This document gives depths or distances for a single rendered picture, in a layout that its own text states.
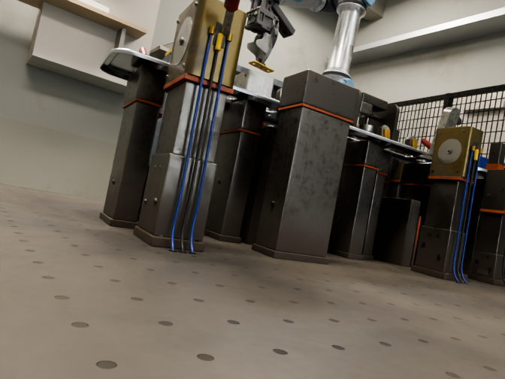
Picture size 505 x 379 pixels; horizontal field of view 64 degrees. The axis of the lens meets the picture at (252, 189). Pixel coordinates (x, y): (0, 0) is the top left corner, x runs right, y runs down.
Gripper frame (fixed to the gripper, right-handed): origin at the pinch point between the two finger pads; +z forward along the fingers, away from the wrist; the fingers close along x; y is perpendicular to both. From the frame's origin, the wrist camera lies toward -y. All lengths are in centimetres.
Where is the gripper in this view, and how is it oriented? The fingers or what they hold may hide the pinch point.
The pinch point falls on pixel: (262, 61)
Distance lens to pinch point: 134.8
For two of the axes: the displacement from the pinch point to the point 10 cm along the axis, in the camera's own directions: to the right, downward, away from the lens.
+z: -1.9, 9.8, -0.4
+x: 6.1, 0.8, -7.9
